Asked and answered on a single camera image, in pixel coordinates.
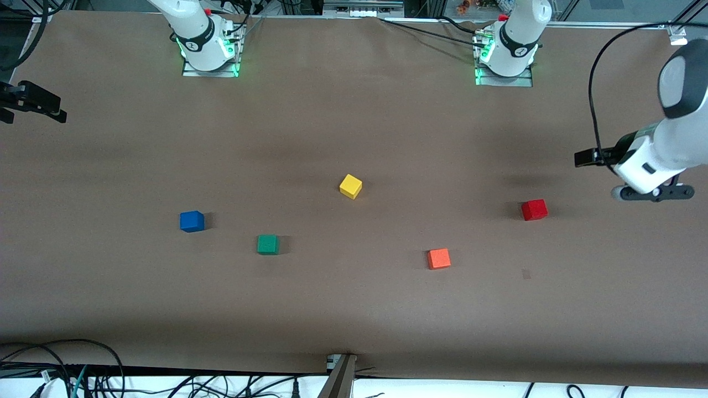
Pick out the red wooden cube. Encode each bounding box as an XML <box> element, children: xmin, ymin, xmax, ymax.
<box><xmin>521</xmin><ymin>199</ymin><xmax>549</xmax><ymax>222</ymax></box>

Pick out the yellow wooden cube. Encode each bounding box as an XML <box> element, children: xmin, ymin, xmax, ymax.
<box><xmin>339</xmin><ymin>174</ymin><xmax>363</xmax><ymax>200</ymax></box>

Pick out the white power strip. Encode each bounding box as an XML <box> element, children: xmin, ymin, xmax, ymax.
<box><xmin>323</xmin><ymin>0</ymin><xmax>405</xmax><ymax>18</ymax></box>

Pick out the brown paper table cover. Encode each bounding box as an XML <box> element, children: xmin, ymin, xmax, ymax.
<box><xmin>0</xmin><ymin>11</ymin><xmax>708</xmax><ymax>389</ymax></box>

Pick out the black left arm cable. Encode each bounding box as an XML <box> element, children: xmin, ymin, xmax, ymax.
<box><xmin>587</xmin><ymin>22</ymin><xmax>708</xmax><ymax>172</ymax></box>

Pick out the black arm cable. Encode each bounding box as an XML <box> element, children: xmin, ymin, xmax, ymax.
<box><xmin>587</xmin><ymin>22</ymin><xmax>708</xmax><ymax>172</ymax></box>
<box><xmin>0</xmin><ymin>0</ymin><xmax>75</xmax><ymax>72</ymax></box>

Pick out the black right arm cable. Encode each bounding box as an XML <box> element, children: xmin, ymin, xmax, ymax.
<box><xmin>0</xmin><ymin>0</ymin><xmax>75</xmax><ymax>72</ymax></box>

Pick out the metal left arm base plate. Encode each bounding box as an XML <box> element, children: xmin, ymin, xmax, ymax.
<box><xmin>475</xmin><ymin>66</ymin><xmax>534</xmax><ymax>87</ymax></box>

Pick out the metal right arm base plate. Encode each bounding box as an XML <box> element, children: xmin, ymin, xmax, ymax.
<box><xmin>182</xmin><ymin>60</ymin><xmax>242</xmax><ymax>78</ymax></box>

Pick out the black cable on table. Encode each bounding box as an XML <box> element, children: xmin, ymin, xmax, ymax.
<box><xmin>378</xmin><ymin>17</ymin><xmax>488</xmax><ymax>48</ymax></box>

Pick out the black looped floor cable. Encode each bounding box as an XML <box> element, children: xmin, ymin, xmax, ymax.
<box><xmin>0</xmin><ymin>338</ymin><xmax>126</xmax><ymax>398</ymax></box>

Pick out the green floor cable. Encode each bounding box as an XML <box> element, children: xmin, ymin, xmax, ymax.
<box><xmin>69</xmin><ymin>365</ymin><xmax>90</xmax><ymax>398</ymax></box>

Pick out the aluminium profile post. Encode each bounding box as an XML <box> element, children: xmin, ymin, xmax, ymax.
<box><xmin>317</xmin><ymin>354</ymin><xmax>358</xmax><ymax>398</ymax></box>

